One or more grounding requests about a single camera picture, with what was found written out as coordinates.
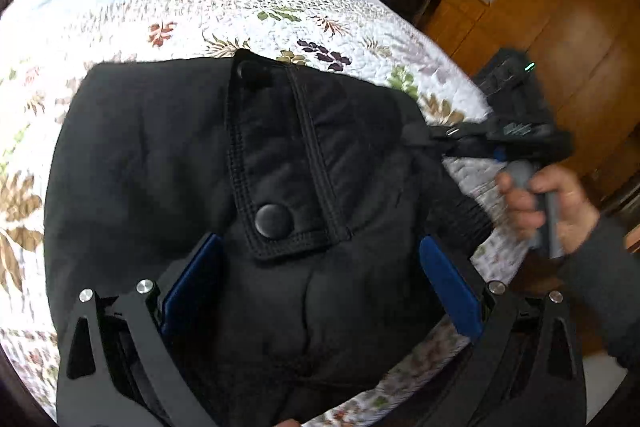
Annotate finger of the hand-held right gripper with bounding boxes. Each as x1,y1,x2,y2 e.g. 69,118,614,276
439,141,507,164
427,121,501,144

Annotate floral quilted blanket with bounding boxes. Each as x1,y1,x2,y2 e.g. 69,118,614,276
0,0,506,427

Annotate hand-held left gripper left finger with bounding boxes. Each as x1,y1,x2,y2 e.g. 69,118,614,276
56,233,224,427

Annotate black pants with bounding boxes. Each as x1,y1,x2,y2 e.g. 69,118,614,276
44,48,507,427

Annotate person's right forearm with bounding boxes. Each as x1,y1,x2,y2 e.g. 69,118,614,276
560,214,640,374

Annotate person's right hand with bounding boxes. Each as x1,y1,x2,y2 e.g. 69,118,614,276
495,164,601,259

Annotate wooden desk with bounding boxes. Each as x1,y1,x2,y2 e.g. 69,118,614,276
375,0,489,54

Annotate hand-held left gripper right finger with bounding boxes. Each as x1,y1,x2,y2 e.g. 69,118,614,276
419,234,587,427

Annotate wooden wardrobe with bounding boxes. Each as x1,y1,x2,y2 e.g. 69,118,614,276
425,0,640,219

